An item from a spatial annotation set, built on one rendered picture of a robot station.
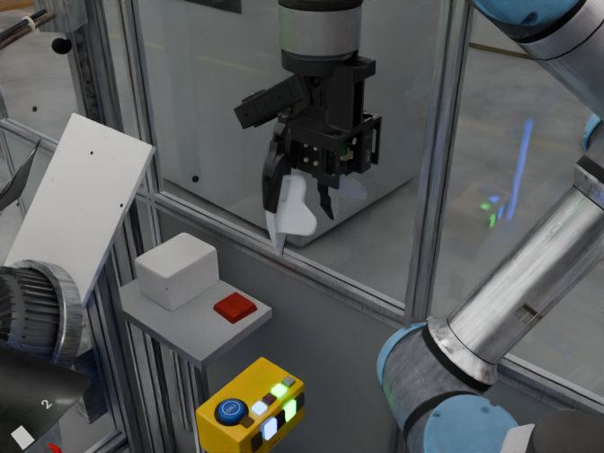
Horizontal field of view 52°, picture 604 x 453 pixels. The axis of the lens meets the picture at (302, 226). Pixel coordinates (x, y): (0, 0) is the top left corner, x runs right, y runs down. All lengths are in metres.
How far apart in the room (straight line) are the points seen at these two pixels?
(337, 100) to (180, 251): 1.06
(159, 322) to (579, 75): 1.21
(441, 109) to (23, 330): 0.80
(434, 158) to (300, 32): 0.61
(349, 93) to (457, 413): 0.41
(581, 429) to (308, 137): 0.34
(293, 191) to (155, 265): 0.95
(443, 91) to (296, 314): 0.73
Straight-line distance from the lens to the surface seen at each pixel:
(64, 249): 1.28
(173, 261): 1.54
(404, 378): 0.85
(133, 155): 1.21
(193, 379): 1.73
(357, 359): 1.49
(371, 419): 1.59
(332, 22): 0.54
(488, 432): 0.78
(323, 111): 0.58
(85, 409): 1.64
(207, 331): 1.49
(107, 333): 1.42
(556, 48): 0.50
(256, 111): 0.64
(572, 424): 0.39
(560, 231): 0.79
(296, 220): 0.61
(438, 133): 1.08
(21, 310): 1.17
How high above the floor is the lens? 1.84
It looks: 32 degrees down
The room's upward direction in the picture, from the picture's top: straight up
